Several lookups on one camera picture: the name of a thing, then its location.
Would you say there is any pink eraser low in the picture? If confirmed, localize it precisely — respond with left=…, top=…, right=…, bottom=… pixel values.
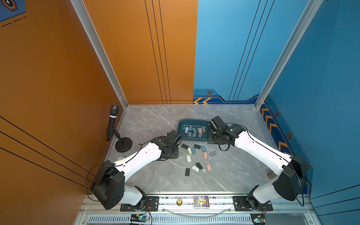
left=206, top=163, right=212, bottom=171

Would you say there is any black eraser low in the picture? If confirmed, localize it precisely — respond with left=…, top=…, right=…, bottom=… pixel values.
left=196, top=162, right=203, bottom=170

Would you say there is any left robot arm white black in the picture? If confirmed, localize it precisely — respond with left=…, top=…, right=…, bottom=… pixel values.
left=90, top=138, right=179, bottom=211

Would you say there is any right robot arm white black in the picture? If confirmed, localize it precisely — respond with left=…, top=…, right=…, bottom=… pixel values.
left=208, top=121, right=308, bottom=211

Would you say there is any teal plastic storage box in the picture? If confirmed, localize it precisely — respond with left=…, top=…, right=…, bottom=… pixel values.
left=178, top=119, right=211, bottom=142

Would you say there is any white eraser low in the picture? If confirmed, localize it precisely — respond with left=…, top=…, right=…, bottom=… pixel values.
left=192, top=166, right=200, bottom=172

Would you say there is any black round microphone base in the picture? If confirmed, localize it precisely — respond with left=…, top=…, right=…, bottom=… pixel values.
left=115, top=137, right=133, bottom=153

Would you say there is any black microphone on stand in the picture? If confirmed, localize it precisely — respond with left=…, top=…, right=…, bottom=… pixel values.
left=106, top=105, right=121, bottom=142

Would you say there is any left green circuit board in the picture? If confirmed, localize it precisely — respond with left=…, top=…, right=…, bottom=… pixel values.
left=129, top=214, right=150, bottom=225

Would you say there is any green circuit board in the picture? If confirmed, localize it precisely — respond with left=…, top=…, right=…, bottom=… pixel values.
left=129, top=214, right=150, bottom=225
left=250, top=214, right=266, bottom=225

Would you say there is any right green circuit board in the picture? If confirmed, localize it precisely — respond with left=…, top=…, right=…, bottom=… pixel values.
left=250, top=214, right=266, bottom=225

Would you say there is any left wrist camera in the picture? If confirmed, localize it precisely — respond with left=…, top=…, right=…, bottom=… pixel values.
left=167, top=130, right=182, bottom=145

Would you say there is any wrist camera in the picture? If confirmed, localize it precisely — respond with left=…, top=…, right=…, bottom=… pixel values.
left=167, top=130, right=182, bottom=145
left=208, top=116, right=228, bottom=133

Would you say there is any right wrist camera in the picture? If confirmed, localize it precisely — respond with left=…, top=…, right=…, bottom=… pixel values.
left=208, top=116, right=228, bottom=133

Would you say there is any brass knob on rail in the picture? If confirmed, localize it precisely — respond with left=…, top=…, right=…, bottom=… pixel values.
left=176, top=198, right=183, bottom=206

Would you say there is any aluminium front rail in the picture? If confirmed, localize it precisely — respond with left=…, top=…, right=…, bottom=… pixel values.
left=78, top=193, right=282, bottom=214

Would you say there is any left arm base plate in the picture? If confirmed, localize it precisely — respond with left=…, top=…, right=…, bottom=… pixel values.
left=120, top=196, right=159, bottom=212

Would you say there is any colourful card on rail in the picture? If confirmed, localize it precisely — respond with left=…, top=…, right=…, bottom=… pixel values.
left=193, top=195, right=210, bottom=209

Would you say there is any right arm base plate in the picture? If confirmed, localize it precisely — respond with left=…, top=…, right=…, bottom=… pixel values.
left=232, top=196, right=273, bottom=212

